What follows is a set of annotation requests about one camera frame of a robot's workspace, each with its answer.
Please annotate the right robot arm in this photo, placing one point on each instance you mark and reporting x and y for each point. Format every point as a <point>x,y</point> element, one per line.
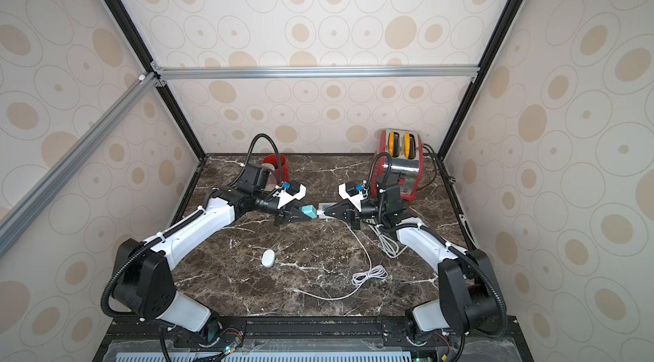
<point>469,296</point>

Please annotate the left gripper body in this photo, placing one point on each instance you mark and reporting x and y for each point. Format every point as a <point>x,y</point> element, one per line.
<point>269,206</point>

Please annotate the white earbud case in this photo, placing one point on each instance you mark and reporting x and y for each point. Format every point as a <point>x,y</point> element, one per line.
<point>268,258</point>

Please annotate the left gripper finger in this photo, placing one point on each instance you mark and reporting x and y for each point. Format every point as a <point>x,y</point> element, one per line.
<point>292,207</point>
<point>290,216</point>

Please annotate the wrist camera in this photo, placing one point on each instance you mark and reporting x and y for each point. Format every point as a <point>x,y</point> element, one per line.
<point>288,192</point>
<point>355,193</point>

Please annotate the red silver toaster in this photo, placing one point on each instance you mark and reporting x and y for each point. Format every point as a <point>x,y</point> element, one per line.
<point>408,158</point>

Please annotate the black frame post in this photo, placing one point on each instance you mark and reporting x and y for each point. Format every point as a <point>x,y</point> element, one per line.
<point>137,44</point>
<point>489,56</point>

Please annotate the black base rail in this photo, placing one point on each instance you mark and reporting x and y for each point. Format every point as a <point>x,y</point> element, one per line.
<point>308,339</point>

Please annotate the white power strip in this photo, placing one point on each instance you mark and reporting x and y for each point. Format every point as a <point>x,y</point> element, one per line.
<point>324,207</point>

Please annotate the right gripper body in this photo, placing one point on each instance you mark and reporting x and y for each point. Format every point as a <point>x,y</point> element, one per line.
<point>350,210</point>

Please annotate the red metal bucket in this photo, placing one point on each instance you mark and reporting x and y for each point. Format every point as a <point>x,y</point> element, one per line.
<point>280,165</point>

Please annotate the horizontal aluminium rail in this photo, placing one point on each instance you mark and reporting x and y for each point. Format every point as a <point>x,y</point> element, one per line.
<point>332,72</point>

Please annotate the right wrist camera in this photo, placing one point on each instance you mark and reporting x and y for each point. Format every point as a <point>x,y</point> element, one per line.
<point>355,193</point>

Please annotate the black left frame post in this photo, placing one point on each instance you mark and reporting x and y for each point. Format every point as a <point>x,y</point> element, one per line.
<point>137,44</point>

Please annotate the teal charger adapter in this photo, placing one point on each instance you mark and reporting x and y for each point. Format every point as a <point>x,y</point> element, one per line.
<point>309,211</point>

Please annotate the black right frame post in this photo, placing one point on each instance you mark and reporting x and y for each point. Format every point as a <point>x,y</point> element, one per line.
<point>489,56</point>

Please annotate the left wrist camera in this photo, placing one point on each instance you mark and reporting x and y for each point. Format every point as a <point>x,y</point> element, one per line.
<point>288,192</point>

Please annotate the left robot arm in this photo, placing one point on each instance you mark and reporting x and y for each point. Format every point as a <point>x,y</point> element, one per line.
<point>142,284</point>

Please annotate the left diagonal aluminium rail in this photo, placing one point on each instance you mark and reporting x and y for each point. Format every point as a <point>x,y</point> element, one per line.
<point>20,218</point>

